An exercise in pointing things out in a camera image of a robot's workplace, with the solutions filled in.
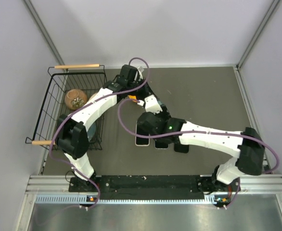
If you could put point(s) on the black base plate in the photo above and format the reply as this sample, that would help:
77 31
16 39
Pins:
195 183

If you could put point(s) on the black wire basket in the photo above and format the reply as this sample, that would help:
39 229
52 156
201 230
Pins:
62 80

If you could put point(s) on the blue grey ceramic bowl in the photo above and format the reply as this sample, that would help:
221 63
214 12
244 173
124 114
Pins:
93 132

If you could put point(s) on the brown ceramic vase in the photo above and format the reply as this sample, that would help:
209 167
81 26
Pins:
75 98

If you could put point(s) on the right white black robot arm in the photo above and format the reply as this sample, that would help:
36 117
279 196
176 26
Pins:
245 148

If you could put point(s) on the orange bowl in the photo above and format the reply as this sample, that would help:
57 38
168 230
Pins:
132 97

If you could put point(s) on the grey cable duct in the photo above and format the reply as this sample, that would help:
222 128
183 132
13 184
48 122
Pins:
88 200

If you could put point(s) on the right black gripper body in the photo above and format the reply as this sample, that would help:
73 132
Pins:
164 114

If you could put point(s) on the beige phone case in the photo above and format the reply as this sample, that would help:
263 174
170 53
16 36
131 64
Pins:
142 145

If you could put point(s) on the black phone case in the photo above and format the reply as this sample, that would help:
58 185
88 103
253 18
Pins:
180 148

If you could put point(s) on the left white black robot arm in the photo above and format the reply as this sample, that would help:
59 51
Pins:
72 130

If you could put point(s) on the black screen smartphone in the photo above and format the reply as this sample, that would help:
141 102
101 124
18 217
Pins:
142 140
161 145

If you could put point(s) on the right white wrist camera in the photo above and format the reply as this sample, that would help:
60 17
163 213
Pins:
150 104

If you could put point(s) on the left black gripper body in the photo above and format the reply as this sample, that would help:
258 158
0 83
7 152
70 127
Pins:
141 92

